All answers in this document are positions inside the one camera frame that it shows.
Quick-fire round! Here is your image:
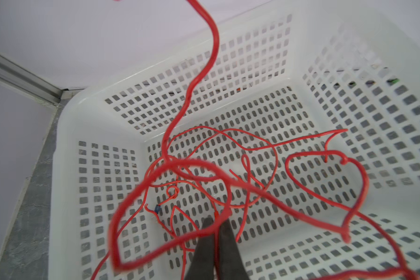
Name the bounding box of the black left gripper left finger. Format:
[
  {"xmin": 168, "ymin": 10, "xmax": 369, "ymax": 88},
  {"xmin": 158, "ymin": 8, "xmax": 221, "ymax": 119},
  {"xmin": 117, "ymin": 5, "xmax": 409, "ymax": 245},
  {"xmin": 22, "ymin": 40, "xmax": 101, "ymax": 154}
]
[{"xmin": 184, "ymin": 233, "xmax": 215, "ymax": 280}]

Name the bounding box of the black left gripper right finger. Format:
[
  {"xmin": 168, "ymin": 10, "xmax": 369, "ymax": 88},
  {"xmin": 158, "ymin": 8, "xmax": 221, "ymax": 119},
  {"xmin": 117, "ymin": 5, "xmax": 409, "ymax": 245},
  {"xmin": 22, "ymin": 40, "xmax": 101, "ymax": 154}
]
[{"xmin": 218, "ymin": 220, "xmax": 249, "ymax": 280}]

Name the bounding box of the red cable with clip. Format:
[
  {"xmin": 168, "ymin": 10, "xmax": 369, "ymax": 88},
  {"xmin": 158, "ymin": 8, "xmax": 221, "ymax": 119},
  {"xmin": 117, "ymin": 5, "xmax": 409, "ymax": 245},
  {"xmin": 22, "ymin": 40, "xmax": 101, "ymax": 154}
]
[{"xmin": 108, "ymin": 0, "xmax": 420, "ymax": 280}]

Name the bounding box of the white basket back left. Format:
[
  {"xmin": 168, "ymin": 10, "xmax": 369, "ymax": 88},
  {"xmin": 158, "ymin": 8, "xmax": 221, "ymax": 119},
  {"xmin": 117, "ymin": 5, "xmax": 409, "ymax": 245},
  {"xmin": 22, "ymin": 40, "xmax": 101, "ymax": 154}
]
[{"xmin": 49, "ymin": 1, "xmax": 420, "ymax": 280}]

